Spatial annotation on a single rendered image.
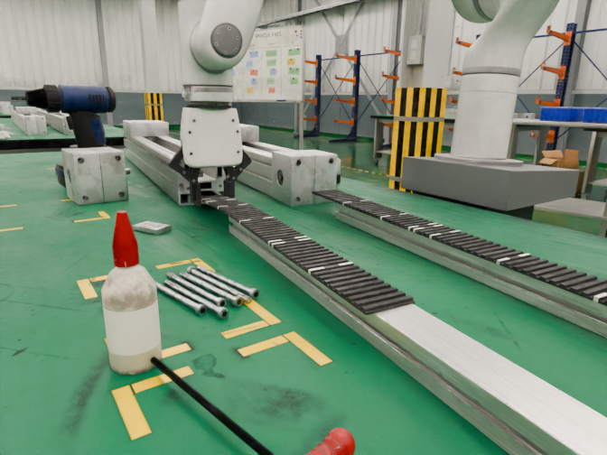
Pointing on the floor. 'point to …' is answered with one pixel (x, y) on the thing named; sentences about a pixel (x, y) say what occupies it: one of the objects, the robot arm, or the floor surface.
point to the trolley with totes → (550, 115)
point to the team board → (273, 69)
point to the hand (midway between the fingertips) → (212, 193)
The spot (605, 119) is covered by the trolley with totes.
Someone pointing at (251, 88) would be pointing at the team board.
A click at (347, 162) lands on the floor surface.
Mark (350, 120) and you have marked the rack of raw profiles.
